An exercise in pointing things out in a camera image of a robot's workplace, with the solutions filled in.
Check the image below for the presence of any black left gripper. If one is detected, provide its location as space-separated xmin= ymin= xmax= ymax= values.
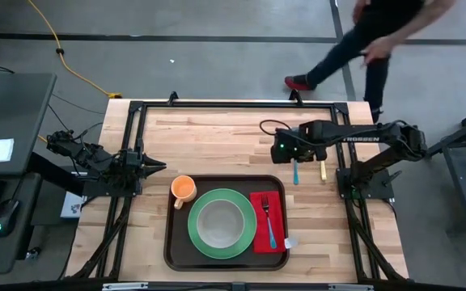
xmin=124 ymin=139 xmax=167 ymax=185

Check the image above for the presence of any orange plastic cup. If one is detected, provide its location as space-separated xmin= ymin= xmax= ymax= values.
xmin=170 ymin=175 xmax=198 ymax=210

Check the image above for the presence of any green plastic plate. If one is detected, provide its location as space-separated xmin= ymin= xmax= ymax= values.
xmin=187 ymin=188 xmax=258 ymax=260

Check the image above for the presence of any pale grey bowl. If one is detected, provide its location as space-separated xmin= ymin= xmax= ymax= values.
xmin=196 ymin=198 xmax=245 ymax=250

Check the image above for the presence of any red cloth napkin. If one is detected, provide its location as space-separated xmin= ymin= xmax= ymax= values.
xmin=249 ymin=190 xmax=299 ymax=255

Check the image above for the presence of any teal-handled metal fork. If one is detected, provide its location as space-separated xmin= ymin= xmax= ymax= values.
xmin=261 ymin=194 xmax=277 ymax=250

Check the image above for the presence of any brown plastic tray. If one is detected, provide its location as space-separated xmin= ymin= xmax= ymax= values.
xmin=163 ymin=174 xmax=290 ymax=272

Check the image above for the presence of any white cardboard box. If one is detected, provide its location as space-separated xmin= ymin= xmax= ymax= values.
xmin=60 ymin=191 xmax=87 ymax=219

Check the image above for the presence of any person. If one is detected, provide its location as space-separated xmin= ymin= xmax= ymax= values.
xmin=284 ymin=0 xmax=456 ymax=124

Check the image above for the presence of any person's hand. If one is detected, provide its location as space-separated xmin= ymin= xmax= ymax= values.
xmin=362 ymin=35 xmax=396 ymax=65

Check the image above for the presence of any dark metal stand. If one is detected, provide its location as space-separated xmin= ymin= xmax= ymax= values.
xmin=425 ymin=100 xmax=466 ymax=235

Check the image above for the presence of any dark grey desk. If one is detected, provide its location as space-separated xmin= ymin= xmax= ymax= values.
xmin=0 ymin=72 xmax=58 ymax=276

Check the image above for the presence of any black computer mouse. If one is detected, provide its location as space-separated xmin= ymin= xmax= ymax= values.
xmin=0 ymin=199 xmax=20 ymax=238

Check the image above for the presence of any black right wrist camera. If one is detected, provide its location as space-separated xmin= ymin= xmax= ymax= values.
xmin=270 ymin=129 xmax=299 ymax=165

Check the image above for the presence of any black aluminium table frame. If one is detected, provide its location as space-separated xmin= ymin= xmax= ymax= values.
xmin=70 ymin=99 xmax=410 ymax=284

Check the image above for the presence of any silver metal bracket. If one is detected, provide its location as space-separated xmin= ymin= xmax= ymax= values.
xmin=328 ymin=284 xmax=375 ymax=291
xmin=102 ymin=282 xmax=149 ymax=291

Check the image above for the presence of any yellow extension cable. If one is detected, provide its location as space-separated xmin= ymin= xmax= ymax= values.
xmin=26 ymin=0 xmax=123 ymax=145

